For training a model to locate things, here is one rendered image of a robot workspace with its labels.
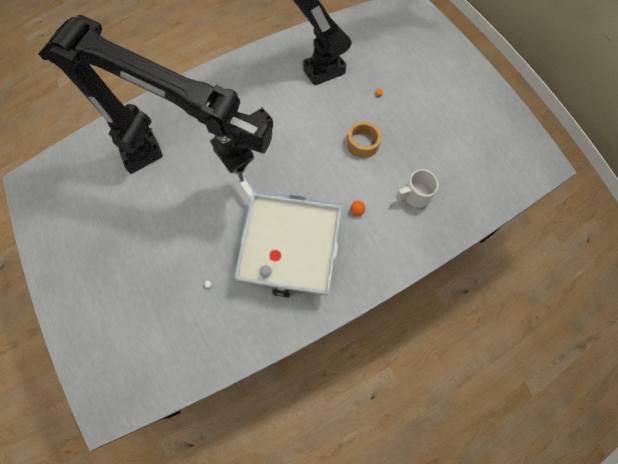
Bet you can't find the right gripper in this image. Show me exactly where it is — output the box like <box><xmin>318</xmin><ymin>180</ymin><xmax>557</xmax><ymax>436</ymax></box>
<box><xmin>210</xmin><ymin>137</ymin><xmax>254</xmax><ymax>175</ymax></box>

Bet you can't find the white mug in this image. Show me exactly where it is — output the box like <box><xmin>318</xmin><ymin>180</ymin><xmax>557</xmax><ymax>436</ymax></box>
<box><xmin>396</xmin><ymin>169</ymin><xmax>438</xmax><ymax>208</ymax></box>

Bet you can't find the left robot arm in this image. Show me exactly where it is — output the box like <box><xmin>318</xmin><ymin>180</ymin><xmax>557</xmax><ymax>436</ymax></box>
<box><xmin>293</xmin><ymin>0</ymin><xmax>352</xmax><ymax>80</ymax></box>

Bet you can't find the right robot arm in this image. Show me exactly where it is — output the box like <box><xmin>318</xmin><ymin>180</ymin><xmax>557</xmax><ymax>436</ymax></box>
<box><xmin>38</xmin><ymin>15</ymin><xmax>274</xmax><ymax>170</ymax></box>

